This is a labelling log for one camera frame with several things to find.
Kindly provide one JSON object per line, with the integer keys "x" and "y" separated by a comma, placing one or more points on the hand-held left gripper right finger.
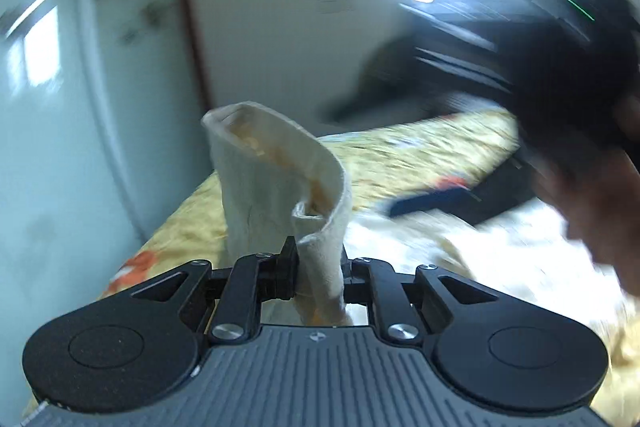
{"x": 356, "y": 281}

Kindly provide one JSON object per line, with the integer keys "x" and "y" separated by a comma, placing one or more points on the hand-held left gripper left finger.
{"x": 286, "y": 272}

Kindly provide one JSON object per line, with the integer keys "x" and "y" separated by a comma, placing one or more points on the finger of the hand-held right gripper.
{"x": 430, "y": 203}

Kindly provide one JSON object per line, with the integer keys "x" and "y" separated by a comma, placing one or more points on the white textured pants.
{"x": 280, "y": 187}

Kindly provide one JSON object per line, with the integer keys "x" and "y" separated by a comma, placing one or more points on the person's right forearm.
{"x": 605, "y": 222}

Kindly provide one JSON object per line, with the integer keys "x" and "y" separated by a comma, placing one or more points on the yellow printed bedspread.
{"x": 425, "y": 147}

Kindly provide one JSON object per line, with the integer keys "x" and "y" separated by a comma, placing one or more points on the grey upholstered headboard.
{"x": 385, "y": 82}

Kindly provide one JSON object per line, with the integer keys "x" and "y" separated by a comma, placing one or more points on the glass sliding wardrobe door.
{"x": 65, "y": 132}

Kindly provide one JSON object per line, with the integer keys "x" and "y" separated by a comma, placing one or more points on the brown wooden door frame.
{"x": 192, "y": 7}

